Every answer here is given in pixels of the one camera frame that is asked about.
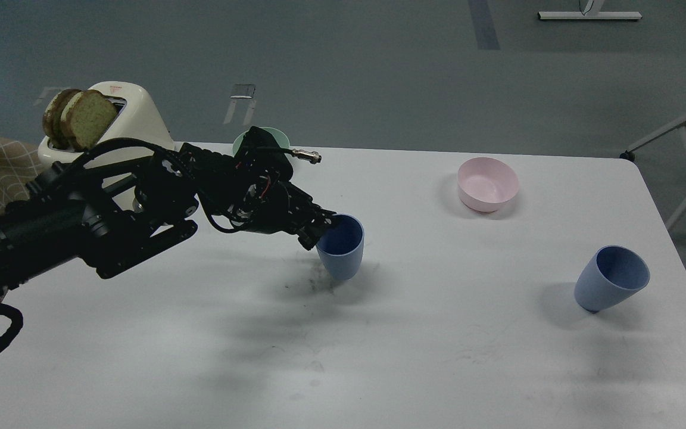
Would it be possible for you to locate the toast slice front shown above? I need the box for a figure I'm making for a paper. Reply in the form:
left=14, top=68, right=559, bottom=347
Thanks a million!
left=60, top=89, right=118, bottom=152

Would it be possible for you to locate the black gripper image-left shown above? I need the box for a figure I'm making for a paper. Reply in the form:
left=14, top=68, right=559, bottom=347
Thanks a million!
left=222, top=126, right=339, bottom=250

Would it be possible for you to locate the white stand base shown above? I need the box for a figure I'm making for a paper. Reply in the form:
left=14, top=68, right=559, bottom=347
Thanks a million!
left=537, top=1, right=643, bottom=21

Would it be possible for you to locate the green bowl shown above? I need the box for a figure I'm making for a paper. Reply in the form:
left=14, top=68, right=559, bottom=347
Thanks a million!
left=232, top=126, right=289, bottom=157

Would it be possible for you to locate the blue cup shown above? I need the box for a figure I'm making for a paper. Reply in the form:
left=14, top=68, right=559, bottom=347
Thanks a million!
left=316, top=214, right=364, bottom=281
left=573, top=246, right=651, bottom=314

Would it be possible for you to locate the toast slice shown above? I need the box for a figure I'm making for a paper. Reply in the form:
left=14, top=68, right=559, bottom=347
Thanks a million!
left=60, top=89, right=118, bottom=152
left=42, top=89, right=82, bottom=150

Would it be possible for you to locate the cream toaster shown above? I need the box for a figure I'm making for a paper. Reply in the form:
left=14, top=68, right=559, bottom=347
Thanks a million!
left=36, top=81, right=174, bottom=167

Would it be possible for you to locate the pink bowl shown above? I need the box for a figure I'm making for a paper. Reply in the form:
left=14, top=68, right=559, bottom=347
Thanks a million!
left=456, top=157, right=520, bottom=213

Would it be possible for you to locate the toast slice back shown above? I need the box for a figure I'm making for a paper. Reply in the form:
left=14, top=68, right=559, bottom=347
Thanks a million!
left=42, top=89, right=82, bottom=150

